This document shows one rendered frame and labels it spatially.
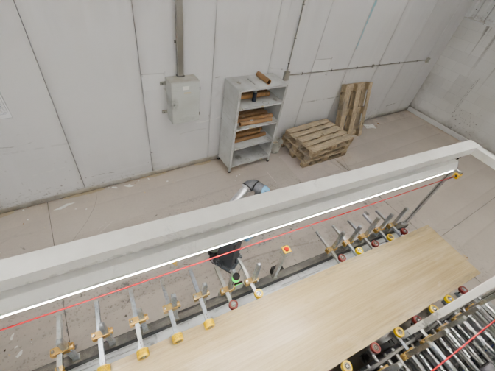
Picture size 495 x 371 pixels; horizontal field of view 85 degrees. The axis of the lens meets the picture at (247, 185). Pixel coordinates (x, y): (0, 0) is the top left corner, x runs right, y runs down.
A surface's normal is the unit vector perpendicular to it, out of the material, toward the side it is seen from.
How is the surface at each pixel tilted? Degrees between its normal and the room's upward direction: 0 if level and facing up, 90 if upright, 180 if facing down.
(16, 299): 61
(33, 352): 0
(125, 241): 0
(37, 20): 90
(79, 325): 0
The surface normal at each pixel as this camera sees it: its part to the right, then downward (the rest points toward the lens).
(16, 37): 0.52, 0.65
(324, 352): 0.15, -0.71
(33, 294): 0.45, 0.24
